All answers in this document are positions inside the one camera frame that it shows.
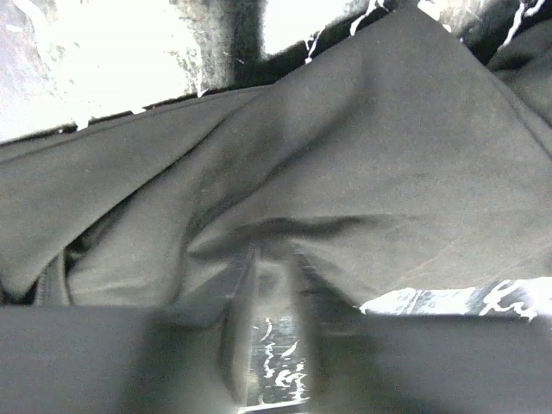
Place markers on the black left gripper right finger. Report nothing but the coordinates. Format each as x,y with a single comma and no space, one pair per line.
325,319

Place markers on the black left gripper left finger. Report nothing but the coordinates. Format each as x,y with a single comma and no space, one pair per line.
211,332

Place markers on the black printed t-shirt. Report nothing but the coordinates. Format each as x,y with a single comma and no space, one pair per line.
142,209

